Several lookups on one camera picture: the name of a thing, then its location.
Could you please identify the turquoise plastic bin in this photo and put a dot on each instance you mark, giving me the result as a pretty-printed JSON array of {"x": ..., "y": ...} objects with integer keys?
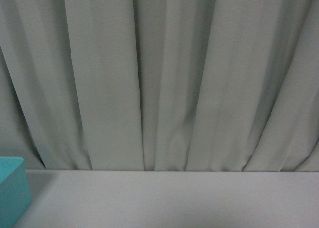
[{"x": 15, "y": 195}]

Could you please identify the grey pleated curtain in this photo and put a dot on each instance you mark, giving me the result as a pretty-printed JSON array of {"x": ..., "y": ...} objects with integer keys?
[{"x": 160, "y": 85}]

